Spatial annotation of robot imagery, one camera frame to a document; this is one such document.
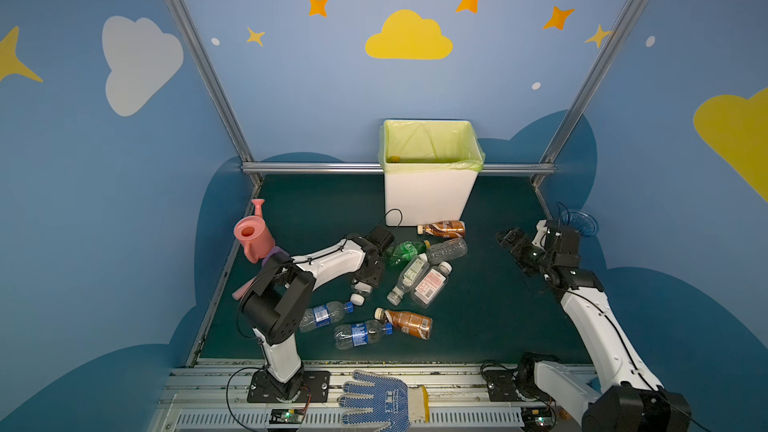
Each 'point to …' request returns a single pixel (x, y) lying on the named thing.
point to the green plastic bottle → (405, 252)
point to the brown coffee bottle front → (406, 323)
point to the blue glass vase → (583, 222)
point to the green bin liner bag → (406, 144)
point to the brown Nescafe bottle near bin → (444, 229)
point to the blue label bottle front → (360, 334)
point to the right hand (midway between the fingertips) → (509, 238)
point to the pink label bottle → (430, 285)
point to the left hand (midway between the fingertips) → (371, 276)
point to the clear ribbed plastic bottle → (447, 250)
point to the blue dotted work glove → (392, 401)
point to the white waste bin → (415, 199)
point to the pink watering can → (254, 233)
